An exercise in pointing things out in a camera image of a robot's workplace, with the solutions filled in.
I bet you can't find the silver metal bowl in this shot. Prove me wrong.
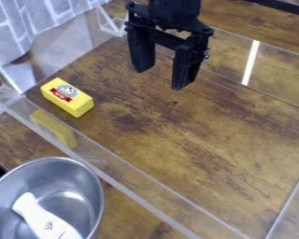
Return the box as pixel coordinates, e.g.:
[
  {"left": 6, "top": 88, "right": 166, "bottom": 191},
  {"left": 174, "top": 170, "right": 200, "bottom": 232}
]
[{"left": 0, "top": 157, "right": 103, "bottom": 239}]

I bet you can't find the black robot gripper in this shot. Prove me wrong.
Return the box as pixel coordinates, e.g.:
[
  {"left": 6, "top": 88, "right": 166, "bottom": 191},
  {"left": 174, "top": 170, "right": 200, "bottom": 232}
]
[{"left": 125, "top": 0, "right": 214, "bottom": 91}]

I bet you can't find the yellow toy butter block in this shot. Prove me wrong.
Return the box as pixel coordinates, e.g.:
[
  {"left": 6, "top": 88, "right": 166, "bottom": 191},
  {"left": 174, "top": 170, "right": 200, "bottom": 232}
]
[{"left": 41, "top": 77, "right": 94, "bottom": 118}]

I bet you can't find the white toy fish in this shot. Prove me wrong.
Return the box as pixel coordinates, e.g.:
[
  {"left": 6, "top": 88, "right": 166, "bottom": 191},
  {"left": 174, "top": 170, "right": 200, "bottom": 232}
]
[{"left": 11, "top": 192, "right": 83, "bottom": 239}]

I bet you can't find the clear acrylic table barrier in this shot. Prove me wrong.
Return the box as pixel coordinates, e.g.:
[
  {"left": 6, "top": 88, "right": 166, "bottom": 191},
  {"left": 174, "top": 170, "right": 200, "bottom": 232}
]
[{"left": 0, "top": 0, "right": 299, "bottom": 239}]

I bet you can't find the grey brick pattern curtain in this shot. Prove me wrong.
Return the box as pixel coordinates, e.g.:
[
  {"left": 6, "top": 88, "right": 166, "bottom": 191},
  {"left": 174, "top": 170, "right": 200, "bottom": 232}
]
[{"left": 0, "top": 0, "right": 111, "bottom": 67}]

